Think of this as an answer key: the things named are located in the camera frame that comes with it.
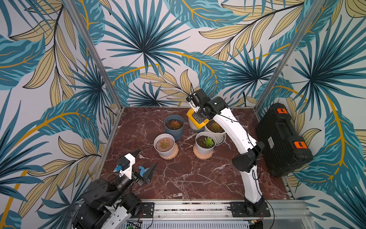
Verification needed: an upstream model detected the yellow plastic watering can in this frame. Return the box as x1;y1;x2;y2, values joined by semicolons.
186;108;209;128

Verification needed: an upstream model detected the large white pot yellow succulent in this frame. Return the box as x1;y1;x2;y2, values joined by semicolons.
205;120;226;145

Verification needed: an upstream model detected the small white pot green succulent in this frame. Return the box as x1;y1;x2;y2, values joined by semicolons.
193;131;216;160

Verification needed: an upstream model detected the white pot pink succulent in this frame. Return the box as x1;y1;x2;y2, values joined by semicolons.
153;134;179;160

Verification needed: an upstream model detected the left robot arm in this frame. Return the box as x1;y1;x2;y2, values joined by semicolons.
71;149;157;229

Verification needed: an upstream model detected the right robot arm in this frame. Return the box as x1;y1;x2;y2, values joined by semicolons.
186;90;266;217

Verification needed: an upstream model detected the white ribbed pot green succulent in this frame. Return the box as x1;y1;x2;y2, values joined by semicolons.
188;119;205;133

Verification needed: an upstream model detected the blue pot red succulent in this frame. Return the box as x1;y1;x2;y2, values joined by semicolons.
165;114;185;141

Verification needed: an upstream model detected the blue spray nozzle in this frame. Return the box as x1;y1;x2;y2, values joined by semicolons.
139;166;149;176

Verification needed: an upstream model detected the black tool case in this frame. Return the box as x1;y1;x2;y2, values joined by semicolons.
256;103;313;177

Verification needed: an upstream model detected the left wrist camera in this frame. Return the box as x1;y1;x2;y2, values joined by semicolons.
113;153;135;179

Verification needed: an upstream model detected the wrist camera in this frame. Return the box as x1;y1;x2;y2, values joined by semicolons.
186;89;211;113
113;153;135;179

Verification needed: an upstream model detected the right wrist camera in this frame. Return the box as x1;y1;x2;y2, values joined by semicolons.
186;89;211;113

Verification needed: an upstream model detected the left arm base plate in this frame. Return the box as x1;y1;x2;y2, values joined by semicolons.
133;202;155;219

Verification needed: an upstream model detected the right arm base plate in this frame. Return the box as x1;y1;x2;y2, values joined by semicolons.
227;201;271;219

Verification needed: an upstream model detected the aluminium front rail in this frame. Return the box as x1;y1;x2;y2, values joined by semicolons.
120;199;315;229

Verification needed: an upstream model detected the right aluminium frame post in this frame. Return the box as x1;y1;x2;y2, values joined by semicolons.
254;0;325;114

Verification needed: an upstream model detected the aluminium frame post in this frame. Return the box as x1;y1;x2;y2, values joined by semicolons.
254;0;325;114
64;0;124;112

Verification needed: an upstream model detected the left aluminium frame post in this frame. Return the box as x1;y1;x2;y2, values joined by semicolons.
64;0;124;112

